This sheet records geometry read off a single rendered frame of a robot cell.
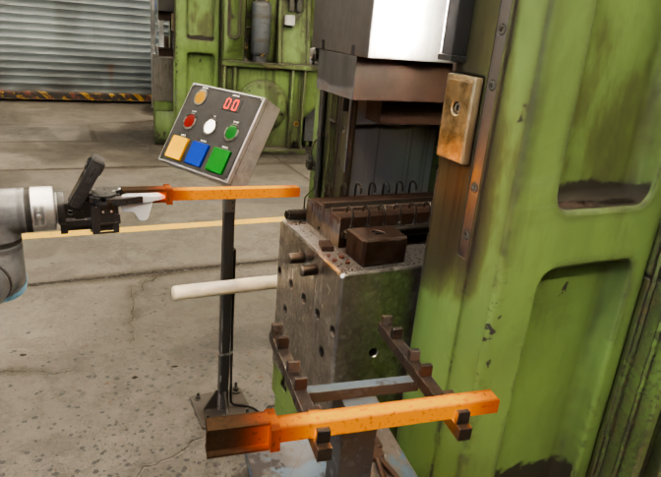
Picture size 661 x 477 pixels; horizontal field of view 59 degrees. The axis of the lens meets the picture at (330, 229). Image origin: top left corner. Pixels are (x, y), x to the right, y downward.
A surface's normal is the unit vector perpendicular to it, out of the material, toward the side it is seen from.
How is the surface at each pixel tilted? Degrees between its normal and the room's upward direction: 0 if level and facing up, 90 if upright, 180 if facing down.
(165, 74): 90
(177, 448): 0
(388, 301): 90
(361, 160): 90
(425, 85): 90
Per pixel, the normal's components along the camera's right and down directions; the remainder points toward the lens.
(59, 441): 0.09, -0.94
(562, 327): 0.43, 0.34
